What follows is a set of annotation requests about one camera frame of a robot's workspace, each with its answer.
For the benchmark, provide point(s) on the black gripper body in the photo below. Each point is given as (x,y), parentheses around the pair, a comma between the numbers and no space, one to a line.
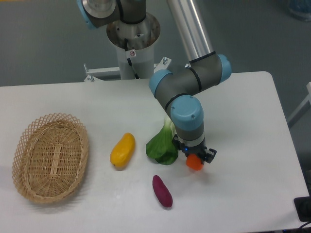
(197,147)

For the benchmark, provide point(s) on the orange fruit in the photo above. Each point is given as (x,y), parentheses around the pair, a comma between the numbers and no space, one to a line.
(194,162)

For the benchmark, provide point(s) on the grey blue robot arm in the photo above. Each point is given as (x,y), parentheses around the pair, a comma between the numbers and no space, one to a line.
(176,93)

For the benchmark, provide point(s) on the green leafy vegetable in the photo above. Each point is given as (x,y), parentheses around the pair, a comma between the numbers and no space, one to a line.
(160,147)

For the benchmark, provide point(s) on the purple sweet potato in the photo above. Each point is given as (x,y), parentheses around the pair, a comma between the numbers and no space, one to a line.
(162,193)

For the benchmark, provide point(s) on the yellow mango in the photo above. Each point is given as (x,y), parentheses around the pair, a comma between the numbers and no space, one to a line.
(123,151)

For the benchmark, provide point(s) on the black device at edge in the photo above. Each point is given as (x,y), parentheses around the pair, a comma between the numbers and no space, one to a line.
(303,208)

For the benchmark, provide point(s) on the woven wicker basket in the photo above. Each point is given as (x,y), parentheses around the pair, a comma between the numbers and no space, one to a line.
(51,158)

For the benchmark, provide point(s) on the blue object top right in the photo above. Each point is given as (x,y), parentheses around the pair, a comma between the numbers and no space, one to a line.
(300,9)

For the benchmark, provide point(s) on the white frame at right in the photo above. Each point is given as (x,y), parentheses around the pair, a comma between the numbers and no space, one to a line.
(301,109)

